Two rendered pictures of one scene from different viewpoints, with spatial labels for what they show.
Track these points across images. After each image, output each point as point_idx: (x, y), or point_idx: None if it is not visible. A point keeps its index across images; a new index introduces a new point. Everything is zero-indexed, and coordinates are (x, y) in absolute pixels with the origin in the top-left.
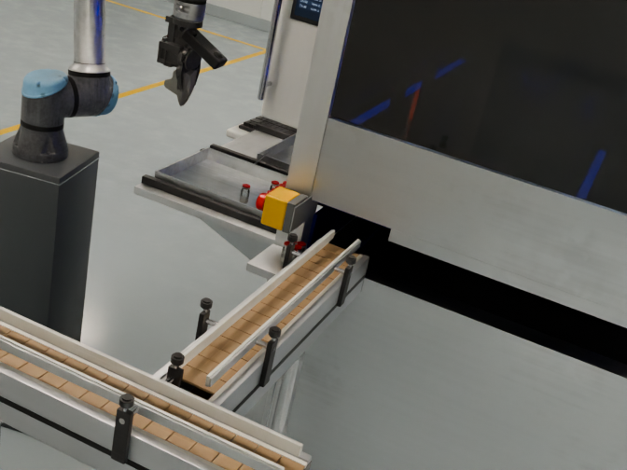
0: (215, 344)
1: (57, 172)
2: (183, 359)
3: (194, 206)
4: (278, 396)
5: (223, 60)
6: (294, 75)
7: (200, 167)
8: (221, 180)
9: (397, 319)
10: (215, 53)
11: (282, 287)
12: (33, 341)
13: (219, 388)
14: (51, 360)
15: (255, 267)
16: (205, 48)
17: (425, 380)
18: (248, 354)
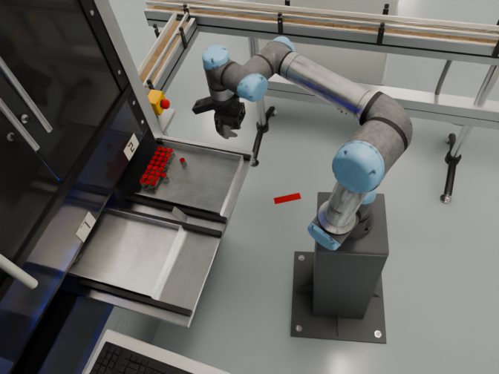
0: (177, 37)
1: (323, 197)
2: (183, 4)
3: (212, 147)
4: None
5: (194, 105)
6: None
7: (221, 199)
8: (203, 188)
9: None
10: (199, 100)
11: (154, 75)
12: (236, 17)
13: (173, 22)
14: (222, 0)
15: (171, 108)
16: (206, 97)
17: None
18: (165, 37)
